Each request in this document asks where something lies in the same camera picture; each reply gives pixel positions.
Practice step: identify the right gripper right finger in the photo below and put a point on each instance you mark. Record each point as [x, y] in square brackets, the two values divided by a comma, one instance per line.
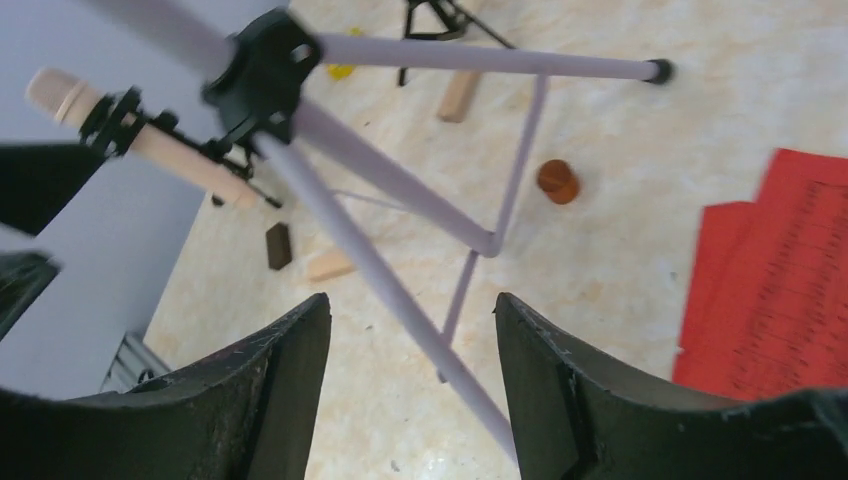
[579, 413]

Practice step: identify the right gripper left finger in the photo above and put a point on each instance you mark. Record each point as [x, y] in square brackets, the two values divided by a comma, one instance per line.
[247, 411]

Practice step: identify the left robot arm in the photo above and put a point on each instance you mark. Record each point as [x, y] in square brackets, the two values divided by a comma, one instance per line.
[37, 183]

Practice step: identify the upright wooden block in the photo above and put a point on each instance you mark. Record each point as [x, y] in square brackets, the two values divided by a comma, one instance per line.
[458, 96]

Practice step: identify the dark brown block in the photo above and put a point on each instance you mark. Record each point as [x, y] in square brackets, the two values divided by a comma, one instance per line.
[278, 246]

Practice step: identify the red sheet music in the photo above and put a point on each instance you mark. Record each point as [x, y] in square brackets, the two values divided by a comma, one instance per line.
[766, 312]

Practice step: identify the small black tripod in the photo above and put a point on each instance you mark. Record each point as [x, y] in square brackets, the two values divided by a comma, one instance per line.
[454, 18]

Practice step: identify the toy microphone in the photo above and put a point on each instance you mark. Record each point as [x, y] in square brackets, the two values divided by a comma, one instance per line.
[116, 124]

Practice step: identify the silver music stand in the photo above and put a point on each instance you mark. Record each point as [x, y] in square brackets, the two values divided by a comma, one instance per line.
[254, 79]

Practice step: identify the lying wooden block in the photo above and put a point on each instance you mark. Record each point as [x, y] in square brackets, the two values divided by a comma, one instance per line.
[330, 264]

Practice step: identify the small red round object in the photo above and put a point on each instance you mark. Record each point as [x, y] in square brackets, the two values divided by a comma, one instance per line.
[558, 181]

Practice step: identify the yellow toy block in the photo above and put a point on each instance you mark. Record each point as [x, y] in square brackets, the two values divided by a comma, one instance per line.
[338, 72]

